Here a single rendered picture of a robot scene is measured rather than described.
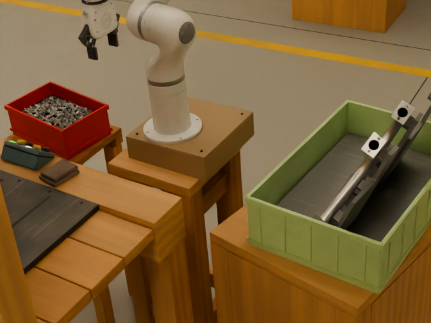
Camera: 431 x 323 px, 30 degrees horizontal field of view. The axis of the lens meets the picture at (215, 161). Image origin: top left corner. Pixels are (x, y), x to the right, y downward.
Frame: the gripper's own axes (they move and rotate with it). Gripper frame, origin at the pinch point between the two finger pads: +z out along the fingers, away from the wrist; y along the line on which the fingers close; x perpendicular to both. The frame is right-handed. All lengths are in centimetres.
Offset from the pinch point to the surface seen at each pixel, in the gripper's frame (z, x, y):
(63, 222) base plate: 40, -3, -30
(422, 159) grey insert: 45, -79, 51
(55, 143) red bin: 45, 34, 6
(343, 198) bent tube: 31, -73, 4
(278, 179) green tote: 37, -48, 12
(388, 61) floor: 130, 14, 266
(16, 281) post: 22, -26, -68
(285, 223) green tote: 38, -59, -4
